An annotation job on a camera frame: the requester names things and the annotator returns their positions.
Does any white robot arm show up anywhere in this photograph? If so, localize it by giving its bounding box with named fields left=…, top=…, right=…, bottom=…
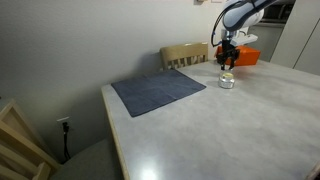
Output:
left=211, top=0, right=277, bottom=71

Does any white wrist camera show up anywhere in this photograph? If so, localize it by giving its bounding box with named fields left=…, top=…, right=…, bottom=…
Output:
left=230, top=34, right=258, bottom=46

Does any orange cardboard box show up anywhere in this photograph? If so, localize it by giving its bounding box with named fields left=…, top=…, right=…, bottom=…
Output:
left=215, top=45, right=261, bottom=67

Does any wooden chair at table end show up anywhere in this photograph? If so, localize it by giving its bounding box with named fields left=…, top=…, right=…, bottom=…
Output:
left=0, top=99, right=61, bottom=180

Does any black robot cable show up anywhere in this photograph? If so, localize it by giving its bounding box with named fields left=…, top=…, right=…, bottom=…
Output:
left=210, top=0, right=254, bottom=48

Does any wall power outlet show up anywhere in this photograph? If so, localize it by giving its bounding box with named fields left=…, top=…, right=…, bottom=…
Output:
left=56, top=116, right=73, bottom=132

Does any dark blue cloth mat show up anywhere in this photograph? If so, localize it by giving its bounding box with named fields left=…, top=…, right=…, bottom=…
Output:
left=111, top=70, right=206, bottom=117

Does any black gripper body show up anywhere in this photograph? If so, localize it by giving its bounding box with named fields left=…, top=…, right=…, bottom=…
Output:
left=217, top=40, right=240, bottom=64

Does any silver candle jar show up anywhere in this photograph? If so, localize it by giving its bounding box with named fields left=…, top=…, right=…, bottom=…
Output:
left=218, top=73, right=235, bottom=89

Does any wooden chair by wall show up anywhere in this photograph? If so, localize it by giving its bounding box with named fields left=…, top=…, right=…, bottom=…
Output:
left=160, top=42, right=208, bottom=70

